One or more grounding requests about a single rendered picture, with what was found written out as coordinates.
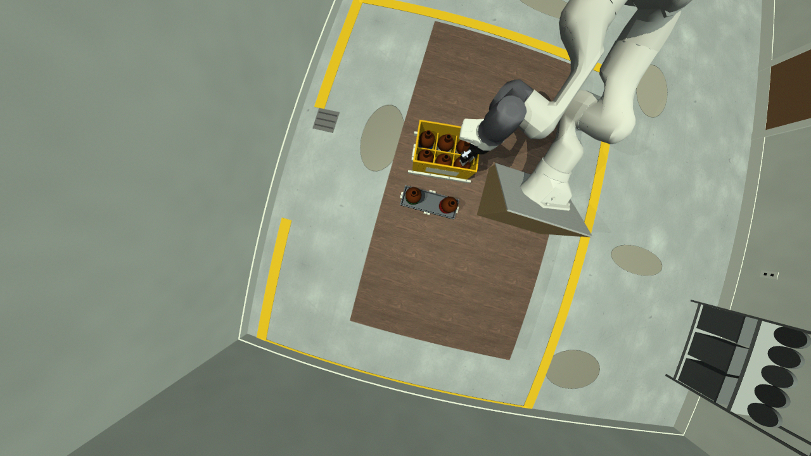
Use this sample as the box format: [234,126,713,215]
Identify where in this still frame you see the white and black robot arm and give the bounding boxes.
[459,0,692,211]

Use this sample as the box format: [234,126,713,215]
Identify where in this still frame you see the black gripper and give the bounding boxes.
[460,143,489,166]

